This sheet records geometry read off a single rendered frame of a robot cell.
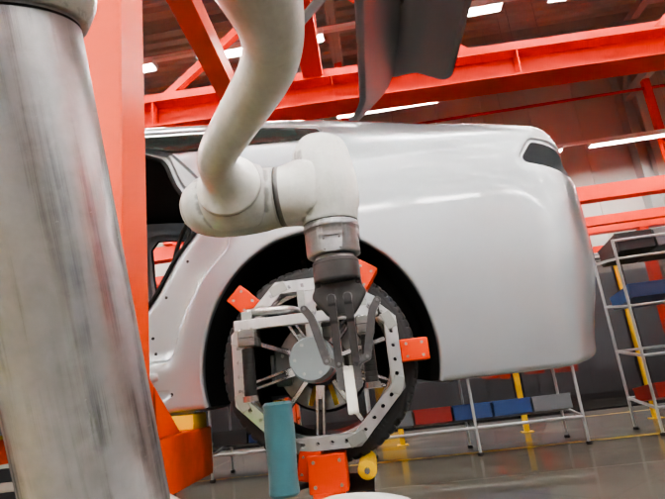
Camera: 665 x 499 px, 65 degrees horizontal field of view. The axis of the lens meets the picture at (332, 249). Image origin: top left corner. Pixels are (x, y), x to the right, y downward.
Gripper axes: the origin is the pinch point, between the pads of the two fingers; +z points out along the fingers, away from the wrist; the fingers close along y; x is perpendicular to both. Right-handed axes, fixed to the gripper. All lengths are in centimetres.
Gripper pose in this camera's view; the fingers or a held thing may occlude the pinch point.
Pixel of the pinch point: (350, 389)
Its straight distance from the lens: 80.9
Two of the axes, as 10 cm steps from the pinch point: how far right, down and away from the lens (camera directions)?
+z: 1.2, 9.6, -2.4
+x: 0.7, 2.3, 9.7
